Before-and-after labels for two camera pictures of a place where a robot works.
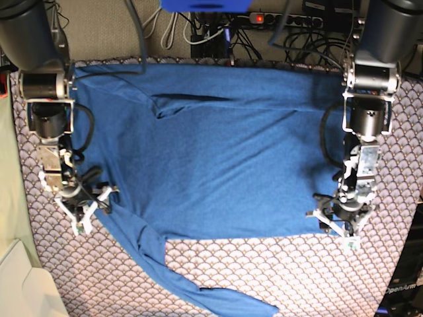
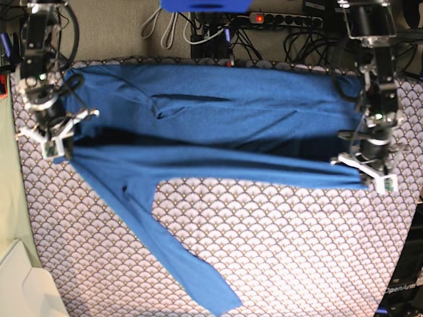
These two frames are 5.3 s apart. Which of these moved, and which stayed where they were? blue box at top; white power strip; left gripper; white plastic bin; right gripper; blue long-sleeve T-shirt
Moved: right gripper; blue long-sleeve T-shirt; left gripper
Stayed: blue box at top; white power strip; white plastic bin
